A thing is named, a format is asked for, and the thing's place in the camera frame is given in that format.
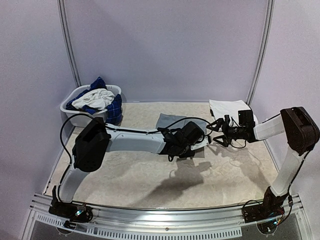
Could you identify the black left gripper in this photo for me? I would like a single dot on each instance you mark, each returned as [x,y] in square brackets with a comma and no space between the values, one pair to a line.
[186,155]

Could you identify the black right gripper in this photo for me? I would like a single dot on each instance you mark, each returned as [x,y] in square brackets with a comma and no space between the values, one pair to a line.
[225,131]

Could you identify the white and green raglan shirt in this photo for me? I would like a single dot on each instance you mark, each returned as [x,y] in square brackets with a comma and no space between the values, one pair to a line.
[221,108]

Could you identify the grey garment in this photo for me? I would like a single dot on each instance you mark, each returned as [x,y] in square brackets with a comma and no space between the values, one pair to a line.
[169,124]

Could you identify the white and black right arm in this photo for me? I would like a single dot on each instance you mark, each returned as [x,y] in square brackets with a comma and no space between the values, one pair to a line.
[301,132]

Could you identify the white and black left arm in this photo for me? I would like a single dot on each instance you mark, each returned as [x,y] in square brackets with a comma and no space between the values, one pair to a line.
[97,139]

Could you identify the white plastic laundry basket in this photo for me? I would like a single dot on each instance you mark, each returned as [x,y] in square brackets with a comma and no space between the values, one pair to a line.
[81,120]

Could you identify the blue plaid garment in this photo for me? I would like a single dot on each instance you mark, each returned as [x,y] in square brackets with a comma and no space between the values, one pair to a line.
[114,110]

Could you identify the white garment in basket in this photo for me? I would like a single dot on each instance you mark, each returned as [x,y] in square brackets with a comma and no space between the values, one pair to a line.
[97,99]

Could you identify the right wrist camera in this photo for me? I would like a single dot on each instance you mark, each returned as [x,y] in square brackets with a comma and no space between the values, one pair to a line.
[245,119]

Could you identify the aluminium front rail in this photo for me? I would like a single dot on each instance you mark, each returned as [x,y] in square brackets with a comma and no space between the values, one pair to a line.
[111,223]

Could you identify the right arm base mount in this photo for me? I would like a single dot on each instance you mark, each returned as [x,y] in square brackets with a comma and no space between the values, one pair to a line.
[268,216]

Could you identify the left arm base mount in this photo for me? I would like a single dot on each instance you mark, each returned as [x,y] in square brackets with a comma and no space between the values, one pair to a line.
[73,213]

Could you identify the right aluminium corner post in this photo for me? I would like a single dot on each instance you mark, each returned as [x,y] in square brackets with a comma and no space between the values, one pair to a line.
[262,50]

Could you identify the aluminium corner post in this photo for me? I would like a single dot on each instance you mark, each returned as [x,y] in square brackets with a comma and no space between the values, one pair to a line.
[67,41]
[262,50]

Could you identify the left aluminium corner post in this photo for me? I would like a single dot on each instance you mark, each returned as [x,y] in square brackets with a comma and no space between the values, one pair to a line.
[67,41]

